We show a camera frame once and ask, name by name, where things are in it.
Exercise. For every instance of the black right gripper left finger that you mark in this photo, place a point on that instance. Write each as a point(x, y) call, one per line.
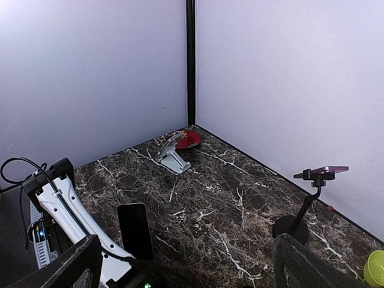
point(80, 266)

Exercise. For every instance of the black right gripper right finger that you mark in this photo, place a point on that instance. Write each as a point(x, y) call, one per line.
point(296, 266)

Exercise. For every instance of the black phone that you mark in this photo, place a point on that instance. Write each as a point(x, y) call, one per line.
point(135, 232)

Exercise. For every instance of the purple phone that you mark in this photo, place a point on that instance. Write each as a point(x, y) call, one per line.
point(170, 145)
point(323, 172)

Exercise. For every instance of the black rear gooseneck phone stand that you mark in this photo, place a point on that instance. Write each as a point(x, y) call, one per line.
point(295, 226)

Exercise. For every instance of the white folding phone stand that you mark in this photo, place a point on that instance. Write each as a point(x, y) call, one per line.
point(170, 159)

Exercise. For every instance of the purple phone in clear case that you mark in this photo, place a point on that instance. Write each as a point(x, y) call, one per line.
point(170, 145)

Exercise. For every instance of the lime green plastic bowl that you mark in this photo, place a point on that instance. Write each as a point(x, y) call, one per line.
point(373, 269)

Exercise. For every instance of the red patterned round plate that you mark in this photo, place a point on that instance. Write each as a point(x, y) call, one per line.
point(190, 139)

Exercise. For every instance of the white cable duct strip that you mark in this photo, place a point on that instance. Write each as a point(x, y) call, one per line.
point(39, 238)

